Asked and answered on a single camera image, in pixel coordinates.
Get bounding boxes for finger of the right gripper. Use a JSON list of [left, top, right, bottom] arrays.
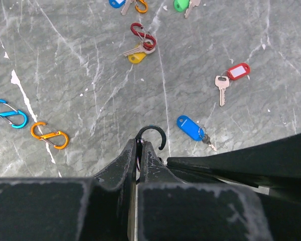
[[167, 133, 301, 203]]

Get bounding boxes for blue tag key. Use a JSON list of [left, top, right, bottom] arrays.
[[108, 0, 134, 16], [177, 115, 217, 152]]

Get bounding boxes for black S-carabiner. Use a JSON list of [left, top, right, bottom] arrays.
[[135, 125, 167, 150]]

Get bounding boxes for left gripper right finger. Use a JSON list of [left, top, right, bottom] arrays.
[[137, 142, 273, 240]]

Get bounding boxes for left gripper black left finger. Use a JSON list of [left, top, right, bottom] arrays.
[[0, 139, 137, 240]]

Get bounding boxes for red tag key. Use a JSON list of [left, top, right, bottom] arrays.
[[215, 63, 250, 107]]

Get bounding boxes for orange S-carabiner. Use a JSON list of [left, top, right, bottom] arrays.
[[134, 0, 148, 14], [31, 122, 69, 150]]

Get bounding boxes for yellow tag key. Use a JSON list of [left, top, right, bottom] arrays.
[[122, 44, 156, 64]]

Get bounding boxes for green tag key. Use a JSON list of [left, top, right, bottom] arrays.
[[174, 0, 201, 19]]

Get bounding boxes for upper blue S-carabiner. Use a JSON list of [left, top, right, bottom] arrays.
[[0, 99, 29, 129]]

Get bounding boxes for red S-carabiner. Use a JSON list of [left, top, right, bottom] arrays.
[[130, 23, 157, 50]]

